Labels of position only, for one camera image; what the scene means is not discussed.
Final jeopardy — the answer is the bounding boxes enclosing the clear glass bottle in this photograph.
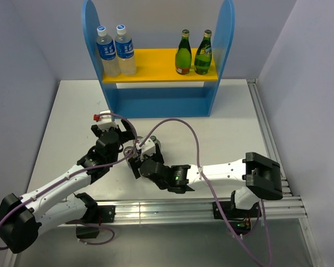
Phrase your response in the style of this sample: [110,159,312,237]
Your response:
[150,135,161,148]

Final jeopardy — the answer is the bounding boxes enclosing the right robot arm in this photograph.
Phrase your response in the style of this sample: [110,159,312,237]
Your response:
[126,145,283,217]

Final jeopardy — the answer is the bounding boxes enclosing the blue and yellow shelf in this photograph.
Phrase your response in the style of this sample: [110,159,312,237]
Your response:
[81,1,235,118]

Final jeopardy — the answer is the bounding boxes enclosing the green bottle red label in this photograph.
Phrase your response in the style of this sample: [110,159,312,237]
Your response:
[175,29,191,75]

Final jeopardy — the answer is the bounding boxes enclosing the right water bottle blue label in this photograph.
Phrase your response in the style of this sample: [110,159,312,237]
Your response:
[115,24,137,76]

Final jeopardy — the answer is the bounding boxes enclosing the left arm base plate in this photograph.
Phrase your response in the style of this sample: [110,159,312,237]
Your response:
[81,205,116,224]

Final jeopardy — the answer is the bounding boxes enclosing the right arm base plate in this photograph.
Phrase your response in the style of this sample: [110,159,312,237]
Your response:
[212,201,262,221]

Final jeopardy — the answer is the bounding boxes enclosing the left water bottle blue label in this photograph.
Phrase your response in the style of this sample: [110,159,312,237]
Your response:
[96,26,121,77]

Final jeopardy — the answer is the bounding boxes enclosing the aluminium front rail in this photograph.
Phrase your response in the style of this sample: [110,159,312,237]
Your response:
[52,194,308,226]

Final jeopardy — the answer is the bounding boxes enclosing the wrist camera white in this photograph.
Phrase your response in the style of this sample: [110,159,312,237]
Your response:
[136,138,156,160]
[94,110,117,131]

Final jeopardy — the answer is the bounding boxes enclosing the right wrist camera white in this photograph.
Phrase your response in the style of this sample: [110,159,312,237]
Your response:
[136,138,156,160]

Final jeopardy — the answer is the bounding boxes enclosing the red bull can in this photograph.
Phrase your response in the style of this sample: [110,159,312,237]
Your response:
[123,146,134,167]
[134,136,145,145]

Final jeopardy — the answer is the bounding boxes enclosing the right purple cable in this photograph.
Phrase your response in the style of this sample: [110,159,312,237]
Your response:
[139,118,273,267]

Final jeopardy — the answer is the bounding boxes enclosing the water bottle blue label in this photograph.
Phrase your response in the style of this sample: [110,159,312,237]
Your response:
[115,24,137,76]
[96,26,121,77]

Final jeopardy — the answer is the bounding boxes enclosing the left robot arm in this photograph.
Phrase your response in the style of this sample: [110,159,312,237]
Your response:
[0,118,137,254]

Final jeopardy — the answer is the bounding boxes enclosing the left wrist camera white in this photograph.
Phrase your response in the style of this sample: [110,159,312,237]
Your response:
[94,110,117,131]

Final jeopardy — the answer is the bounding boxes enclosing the green perrier bottle yellow label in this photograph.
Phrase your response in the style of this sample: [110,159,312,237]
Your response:
[194,29,212,75]

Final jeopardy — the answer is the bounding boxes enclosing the aluminium side rail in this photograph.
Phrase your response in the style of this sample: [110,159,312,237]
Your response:
[247,79,293,197]

